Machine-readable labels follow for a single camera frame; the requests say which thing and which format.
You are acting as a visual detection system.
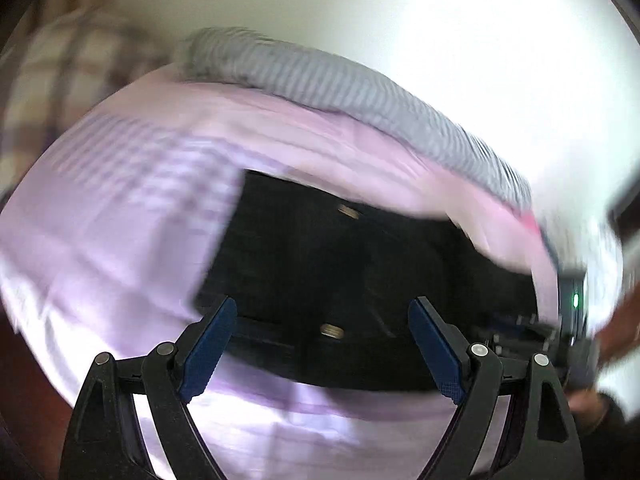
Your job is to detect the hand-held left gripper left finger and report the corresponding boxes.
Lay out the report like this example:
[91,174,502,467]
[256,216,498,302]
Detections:
[59,295,239,480]

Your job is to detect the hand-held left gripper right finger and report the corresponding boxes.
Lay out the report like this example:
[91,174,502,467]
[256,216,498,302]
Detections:
[408,296,584,480]

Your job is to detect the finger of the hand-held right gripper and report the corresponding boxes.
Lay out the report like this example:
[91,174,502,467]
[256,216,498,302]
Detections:
[487,312,562,357]

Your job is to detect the black pants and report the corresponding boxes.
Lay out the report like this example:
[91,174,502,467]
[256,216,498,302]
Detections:
[192,169,556,393]

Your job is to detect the white triangle print pillow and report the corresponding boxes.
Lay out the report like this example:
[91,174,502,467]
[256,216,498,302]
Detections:
[540,207,626,283]

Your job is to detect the pink patchwork quilt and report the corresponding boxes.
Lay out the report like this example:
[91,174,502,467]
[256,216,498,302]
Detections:
[519,211,557,263]

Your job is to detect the purple checked bed sheet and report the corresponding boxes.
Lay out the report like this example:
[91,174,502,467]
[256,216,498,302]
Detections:
[0,67,561,480]

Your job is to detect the grey white striped blanket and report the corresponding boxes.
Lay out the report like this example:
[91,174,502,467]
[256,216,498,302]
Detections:
[175,27,533,211]

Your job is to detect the plaid pillow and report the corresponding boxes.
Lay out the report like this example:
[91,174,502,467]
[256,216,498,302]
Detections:
[0,7,166,201]

